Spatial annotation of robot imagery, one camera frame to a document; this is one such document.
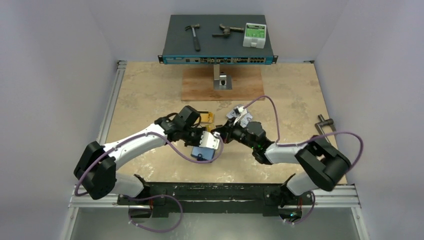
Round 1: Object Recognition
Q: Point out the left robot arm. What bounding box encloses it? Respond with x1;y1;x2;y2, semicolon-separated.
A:
73;105;204;205

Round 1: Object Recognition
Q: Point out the metal crank handle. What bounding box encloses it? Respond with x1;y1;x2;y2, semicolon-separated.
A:
314;114;336;135

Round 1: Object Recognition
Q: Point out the navy blue card holder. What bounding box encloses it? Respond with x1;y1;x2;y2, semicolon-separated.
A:
190;146;216;162

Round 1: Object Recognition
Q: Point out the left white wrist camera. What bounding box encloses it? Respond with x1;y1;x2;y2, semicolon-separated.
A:
199;131;221;150

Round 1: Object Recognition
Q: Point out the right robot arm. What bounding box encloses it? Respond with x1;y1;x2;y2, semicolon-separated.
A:
212;119;352;204

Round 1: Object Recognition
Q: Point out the aluminium frame rail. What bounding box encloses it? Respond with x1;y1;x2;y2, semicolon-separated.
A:
60;61;367;240

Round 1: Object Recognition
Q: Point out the metal bracket stand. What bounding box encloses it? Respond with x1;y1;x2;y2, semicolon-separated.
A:
213;64;233;90

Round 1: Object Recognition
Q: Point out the plywood board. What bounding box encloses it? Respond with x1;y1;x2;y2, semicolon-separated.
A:
181;66;265;102

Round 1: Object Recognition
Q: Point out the white green box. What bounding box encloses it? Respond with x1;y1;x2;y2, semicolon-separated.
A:
242;22;267;49

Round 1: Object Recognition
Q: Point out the gold credit card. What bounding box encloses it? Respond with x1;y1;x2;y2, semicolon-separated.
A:
204;123;216;133

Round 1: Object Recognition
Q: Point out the hammer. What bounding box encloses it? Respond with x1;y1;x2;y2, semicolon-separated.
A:
184;24;201;52

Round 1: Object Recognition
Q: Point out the rusty metal clamp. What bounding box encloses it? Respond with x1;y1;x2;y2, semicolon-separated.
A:
211;24;245;38

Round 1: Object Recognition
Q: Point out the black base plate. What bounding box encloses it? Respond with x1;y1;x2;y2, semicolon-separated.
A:
117;182;314;220

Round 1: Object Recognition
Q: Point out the network switch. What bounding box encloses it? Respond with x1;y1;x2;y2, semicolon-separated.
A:
158;14;278;65

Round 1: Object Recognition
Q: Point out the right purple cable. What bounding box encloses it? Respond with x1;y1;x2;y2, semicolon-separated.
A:
243;95;364;226

